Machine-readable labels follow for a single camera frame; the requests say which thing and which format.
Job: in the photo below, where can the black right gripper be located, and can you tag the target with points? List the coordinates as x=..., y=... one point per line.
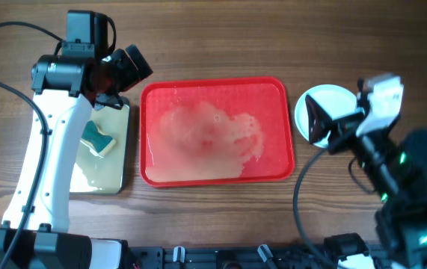
x=321, y=122

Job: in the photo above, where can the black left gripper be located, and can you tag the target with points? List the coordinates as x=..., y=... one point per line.
x=132, y=75

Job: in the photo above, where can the light blue plate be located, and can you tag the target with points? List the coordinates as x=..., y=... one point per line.
x=338, y=102

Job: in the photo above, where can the green yellow sponge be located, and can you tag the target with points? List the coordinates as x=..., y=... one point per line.
x=98, y=142

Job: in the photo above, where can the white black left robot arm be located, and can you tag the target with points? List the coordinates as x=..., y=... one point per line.
x=34, y=232

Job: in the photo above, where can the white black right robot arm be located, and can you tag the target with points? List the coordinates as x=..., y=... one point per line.
x=398, y=174

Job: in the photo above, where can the black soapy water tray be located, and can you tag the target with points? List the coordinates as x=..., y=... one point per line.
x=95, y=175

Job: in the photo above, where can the red plastic tray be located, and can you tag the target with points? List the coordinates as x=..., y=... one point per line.
x=215, y=131

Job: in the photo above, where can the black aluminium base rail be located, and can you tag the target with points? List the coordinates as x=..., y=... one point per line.
x=213, y=258

